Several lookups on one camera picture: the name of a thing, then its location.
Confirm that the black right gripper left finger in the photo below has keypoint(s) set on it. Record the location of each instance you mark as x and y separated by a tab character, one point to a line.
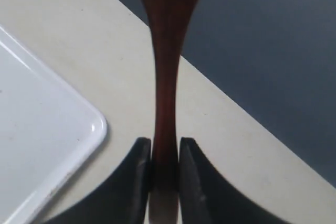
122	197

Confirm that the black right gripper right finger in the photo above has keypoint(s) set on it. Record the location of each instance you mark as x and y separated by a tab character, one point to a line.
207	197

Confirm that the brown wooden spoon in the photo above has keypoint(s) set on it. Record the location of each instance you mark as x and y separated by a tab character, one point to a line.
168	23

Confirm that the white rectangular plastic tray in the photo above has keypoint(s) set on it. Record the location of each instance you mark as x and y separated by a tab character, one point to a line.
48	130

